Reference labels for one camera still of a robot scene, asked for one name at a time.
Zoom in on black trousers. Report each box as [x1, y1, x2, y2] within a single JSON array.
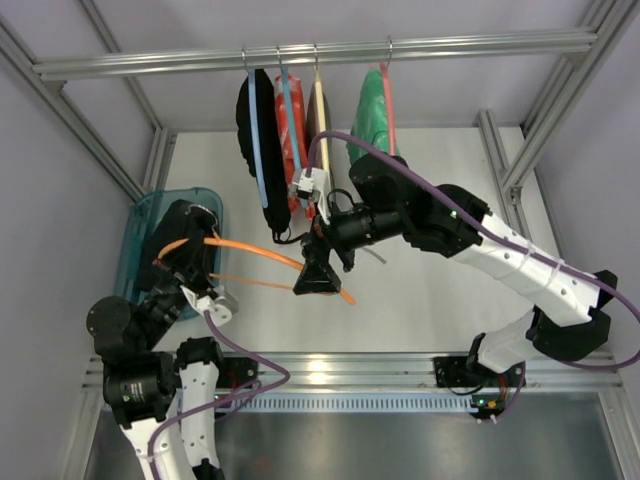
[[136, 200, 221, 293]]

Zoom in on orange clothes hanger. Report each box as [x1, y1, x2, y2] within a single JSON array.
[[153, 201, 357, 307]]

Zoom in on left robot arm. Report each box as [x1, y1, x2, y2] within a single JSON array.
[[86, 235, 225, 479]]

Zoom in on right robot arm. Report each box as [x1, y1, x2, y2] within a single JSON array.
[[290, 154, 617, 380]]

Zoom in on black garment on blue hanger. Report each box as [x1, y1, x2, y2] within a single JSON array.
[[235, 69, 303, 245]]

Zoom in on pink clothes hanger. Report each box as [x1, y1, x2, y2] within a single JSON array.
[[377, 36, 398, 156]]

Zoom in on light blue clothes hanger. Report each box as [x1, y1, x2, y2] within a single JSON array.
[[241, 47, 269, 209]]

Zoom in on teal plastic bin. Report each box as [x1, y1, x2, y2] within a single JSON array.
[[114, 187, 224, 305]]

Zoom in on green garment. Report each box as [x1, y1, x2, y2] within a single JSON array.
[[350, 67, 390, 155]]

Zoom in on red patterned garment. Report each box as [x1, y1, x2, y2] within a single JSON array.
[[271, 72, 321, 223]]

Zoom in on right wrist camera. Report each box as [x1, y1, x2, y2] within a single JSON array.
[[289, 168, 331, 225]]

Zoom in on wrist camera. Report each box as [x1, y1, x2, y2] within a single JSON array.
[[289, 168, 331, 225], [181, 286, 239, 327]]

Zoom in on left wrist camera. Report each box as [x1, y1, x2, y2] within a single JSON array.
[[181, 286, 239, 327]]

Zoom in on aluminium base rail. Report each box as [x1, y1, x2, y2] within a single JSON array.
[[81, 350, 623, 392]]

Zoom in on grey brown garment with drawstring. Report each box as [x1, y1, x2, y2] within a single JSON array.
[[305, 85, 331, 168]]

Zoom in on left aluminium frame post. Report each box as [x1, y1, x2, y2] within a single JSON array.
[[1, 1, 170, 201]]

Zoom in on slotted cable duct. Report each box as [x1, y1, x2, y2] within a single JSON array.
[[214, 391, 504, 415]]

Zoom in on aluminium hanging rail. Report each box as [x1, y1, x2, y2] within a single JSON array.
[[32, 28, 598, 81]]

